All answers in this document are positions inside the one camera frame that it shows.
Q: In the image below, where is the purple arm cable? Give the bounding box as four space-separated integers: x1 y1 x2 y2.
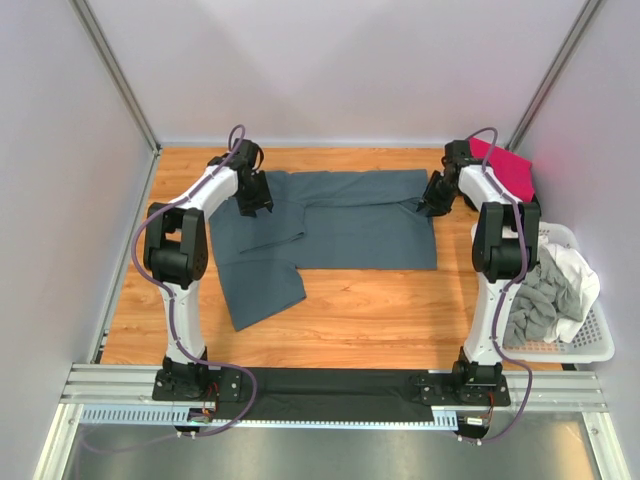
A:
79 123 260 454
457 127 535 447

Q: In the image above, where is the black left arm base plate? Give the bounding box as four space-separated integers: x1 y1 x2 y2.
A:
152 363 253 403

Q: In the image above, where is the aluminium corner post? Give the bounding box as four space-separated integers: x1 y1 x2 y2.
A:
506 0 606 151
69 0 161 154

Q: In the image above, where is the folded pink t-shirt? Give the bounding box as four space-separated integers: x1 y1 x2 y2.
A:
487 147 535 202

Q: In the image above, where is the left aluminium corner post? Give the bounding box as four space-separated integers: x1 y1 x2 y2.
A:
69 0 161 154

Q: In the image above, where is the grey slotted cable duct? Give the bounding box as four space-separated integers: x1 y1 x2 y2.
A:
78 404 458 432

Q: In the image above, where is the folded black t-shirt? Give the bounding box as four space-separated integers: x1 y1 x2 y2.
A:
462 194 541 212

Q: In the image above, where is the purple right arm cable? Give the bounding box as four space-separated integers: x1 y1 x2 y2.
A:
457 127 535 447

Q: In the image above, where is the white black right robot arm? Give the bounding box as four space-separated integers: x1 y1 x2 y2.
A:
417 139 540 404

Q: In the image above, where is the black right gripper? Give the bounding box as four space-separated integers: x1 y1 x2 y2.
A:
417 171 461 219

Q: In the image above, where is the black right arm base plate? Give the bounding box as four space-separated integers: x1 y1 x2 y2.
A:
409 372 511 407

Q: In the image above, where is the grey t-shirt in basket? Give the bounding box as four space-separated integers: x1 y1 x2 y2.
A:
503 248 584 348

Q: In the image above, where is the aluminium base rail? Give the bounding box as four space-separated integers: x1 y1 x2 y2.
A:
61 364 607 412

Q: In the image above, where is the right aluminium corner post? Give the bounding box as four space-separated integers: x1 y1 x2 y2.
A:
506 0 606 151

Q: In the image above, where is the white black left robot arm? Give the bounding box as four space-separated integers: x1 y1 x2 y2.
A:
136 139 273 401

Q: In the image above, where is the blue-grey t-shirt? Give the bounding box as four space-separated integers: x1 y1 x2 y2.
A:
209 169 437 331

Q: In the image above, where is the white t-shirt in basket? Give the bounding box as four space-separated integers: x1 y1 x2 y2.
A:
541 243 601 343

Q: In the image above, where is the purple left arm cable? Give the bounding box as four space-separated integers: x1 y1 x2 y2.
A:
79 123 260 454

